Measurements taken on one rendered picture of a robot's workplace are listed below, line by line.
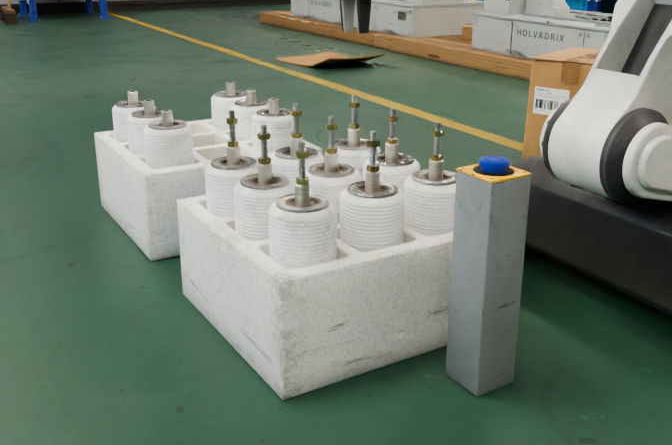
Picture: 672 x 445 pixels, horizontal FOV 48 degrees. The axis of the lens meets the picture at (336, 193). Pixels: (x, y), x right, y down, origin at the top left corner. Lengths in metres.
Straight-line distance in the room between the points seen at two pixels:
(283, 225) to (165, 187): 0.51
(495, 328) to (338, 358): 0.22
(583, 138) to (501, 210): 0.24
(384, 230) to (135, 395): 0.42
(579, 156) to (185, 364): 0.66
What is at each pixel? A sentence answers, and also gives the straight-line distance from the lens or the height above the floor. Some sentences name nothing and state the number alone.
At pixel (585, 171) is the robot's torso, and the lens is 1.18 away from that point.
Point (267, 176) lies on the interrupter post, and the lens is 1.14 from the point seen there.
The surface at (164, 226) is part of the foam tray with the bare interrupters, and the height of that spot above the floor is 0.07.
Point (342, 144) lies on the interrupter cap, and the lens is 1.36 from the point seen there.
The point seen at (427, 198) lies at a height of 0.23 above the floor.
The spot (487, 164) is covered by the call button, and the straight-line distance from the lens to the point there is 0.99.
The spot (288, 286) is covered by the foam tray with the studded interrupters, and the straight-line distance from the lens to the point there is 1.00.
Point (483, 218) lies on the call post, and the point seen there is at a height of 0.26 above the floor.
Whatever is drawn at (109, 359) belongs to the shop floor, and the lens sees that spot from 1.22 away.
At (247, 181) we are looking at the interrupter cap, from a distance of 1.15.
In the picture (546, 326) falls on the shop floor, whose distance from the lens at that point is 1.31.
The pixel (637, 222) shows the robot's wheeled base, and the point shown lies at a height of 0.18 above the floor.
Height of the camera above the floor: 0.60
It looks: 18 degrees down
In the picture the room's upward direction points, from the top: straight up
